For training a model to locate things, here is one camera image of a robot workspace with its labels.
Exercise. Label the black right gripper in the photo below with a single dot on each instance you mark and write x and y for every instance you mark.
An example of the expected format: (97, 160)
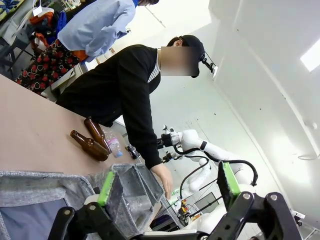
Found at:
(170, 140)

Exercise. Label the person's right forearm, black sleeve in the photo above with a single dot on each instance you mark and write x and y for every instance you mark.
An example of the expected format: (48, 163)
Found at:
(142, 135)

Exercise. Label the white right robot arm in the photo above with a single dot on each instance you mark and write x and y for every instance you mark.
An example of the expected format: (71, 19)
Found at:
(192, 142)

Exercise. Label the black drink can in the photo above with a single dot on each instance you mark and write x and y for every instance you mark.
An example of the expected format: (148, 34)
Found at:
(133, 151)

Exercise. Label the large gray felt basket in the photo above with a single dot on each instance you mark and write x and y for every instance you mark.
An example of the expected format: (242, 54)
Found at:
(37, 190)

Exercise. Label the person's right hand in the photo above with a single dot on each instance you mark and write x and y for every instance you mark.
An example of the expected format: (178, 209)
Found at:
(163, 178)

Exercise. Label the orange yellow device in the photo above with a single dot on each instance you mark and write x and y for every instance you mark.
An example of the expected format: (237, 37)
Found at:
(184, 211)

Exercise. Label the clear crushed plastic bottle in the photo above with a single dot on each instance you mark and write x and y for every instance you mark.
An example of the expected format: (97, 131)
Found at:
(137, 206)

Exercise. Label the clear plastic bottle, pink label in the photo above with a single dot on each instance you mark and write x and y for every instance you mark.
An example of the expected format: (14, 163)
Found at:
(113, 143)

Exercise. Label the brown glass bottle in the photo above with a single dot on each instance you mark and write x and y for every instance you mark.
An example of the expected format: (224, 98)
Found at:
(96, 132)
(92, 148)

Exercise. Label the person's torso, black sweater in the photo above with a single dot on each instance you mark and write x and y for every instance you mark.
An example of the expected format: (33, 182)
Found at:
(107, 85)

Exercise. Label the person's blurred head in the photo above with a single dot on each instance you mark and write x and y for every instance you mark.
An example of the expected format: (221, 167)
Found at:
(178, 61)

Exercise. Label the black cap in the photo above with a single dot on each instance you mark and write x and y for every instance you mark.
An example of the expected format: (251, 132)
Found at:
(193, 43)

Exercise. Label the black red floral skirt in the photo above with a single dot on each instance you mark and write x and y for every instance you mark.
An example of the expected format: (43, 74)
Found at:
(47, 67)

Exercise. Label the person in light blue shirt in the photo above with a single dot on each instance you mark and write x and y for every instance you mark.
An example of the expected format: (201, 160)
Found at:
(97, 25)

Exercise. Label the rectangular ceiling light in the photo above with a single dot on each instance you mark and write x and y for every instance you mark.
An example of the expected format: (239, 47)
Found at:
(311, 58)

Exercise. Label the orange cloth pile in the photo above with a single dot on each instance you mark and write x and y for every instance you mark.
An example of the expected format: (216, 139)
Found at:
(41, 18)

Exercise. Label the white paper tag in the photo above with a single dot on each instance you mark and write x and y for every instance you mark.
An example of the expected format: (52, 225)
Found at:
(37, 10)

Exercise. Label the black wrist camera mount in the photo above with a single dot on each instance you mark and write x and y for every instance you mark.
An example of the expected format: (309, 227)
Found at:
(168, 157)

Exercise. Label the metal table frame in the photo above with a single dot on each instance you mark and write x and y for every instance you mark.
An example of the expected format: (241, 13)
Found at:
(172, 215)

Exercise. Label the black head-mounted camera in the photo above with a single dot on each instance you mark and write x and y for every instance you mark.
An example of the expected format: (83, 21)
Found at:
(208, 63)

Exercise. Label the small white camera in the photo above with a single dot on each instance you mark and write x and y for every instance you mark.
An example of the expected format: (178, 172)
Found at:
(298, 217)

